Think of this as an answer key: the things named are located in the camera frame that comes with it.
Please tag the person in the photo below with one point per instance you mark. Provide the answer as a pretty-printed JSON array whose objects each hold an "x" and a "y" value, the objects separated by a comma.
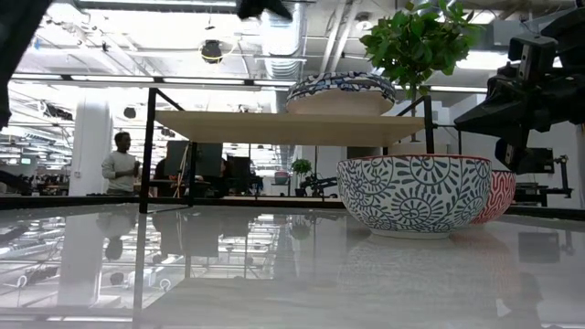
[{"x": 120, "y": 171}]

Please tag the black desk device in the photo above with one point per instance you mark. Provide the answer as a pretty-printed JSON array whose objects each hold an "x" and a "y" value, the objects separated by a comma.
[{"x": 320, "y": 185}]

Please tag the white building column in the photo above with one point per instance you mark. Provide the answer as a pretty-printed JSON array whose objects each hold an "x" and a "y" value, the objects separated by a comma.
[{"x": 91, "y": 146}]

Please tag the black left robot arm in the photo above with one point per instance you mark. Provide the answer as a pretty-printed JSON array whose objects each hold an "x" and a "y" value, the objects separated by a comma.
[{"x": 13, "y": 45}]

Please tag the silver ceiling air duct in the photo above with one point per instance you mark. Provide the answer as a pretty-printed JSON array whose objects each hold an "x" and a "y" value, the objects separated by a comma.
[{"x": 283, "y": 45}]

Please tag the large green leafy plant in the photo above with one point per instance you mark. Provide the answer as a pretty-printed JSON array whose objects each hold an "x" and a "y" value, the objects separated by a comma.
[{"x": 416, "y": 41}]

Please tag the black equipment stand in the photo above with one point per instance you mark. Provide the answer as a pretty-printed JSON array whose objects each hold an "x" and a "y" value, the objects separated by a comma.
[{"x": 544, "y": 183}]

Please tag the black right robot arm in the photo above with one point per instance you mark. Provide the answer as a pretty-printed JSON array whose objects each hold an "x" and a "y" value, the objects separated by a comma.
[{"x": 571, "y": 32}]

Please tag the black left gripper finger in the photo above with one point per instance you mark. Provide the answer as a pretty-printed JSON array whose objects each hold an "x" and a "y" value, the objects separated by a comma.
[
  {"x": 249, "y": 8},
  {"x": 281, "y": 8}
]

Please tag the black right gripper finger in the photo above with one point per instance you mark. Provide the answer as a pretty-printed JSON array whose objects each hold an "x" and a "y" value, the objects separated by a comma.
[
  {"x": 498, "y": 118},
  {"x": 518, "y": 157}
]

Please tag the black table edge frame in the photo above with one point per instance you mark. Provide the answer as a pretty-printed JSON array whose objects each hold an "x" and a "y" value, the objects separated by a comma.
[{"x": 68, "y": 202}]

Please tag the blue mosaic patterned bowl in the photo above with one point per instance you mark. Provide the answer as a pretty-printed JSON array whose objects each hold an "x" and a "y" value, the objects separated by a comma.
[{"x": 340, "y": 89}]

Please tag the black round ceiling fixture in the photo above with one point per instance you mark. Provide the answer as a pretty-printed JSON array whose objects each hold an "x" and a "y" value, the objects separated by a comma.
[{"x": 211, "y": 51}]

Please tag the large dark monitor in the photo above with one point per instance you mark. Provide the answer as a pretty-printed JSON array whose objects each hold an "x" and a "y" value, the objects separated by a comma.
[{"x": 205, "y": 160}]

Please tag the small green potted plant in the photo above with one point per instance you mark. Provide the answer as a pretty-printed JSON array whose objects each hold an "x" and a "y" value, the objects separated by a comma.
[{"x": 301, "y": 166}]

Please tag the red coral patterned bowl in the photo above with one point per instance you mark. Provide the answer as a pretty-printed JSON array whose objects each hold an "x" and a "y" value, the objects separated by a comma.
[{"x": 500, "y": 196}]

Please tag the long ceiling light strip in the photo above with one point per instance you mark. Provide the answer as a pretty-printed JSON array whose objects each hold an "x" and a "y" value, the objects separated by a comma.
[{"x": 137, "y": 80}]

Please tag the blue spiral patterned bowl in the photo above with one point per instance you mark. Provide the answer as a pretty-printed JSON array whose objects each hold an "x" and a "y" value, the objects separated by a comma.
[{"x": 413, "y": 196}]

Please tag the black frame wooden shelf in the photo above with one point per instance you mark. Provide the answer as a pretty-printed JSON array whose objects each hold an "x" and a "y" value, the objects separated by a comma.
[{"x": 292, "y": 128}]

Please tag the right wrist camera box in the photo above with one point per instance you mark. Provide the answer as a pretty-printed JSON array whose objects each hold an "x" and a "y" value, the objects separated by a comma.
[{"x": 541, "y": 55}]

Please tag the small dark monitor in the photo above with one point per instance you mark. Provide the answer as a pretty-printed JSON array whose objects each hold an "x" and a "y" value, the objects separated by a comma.
[{"x": 240, "y": 168}]

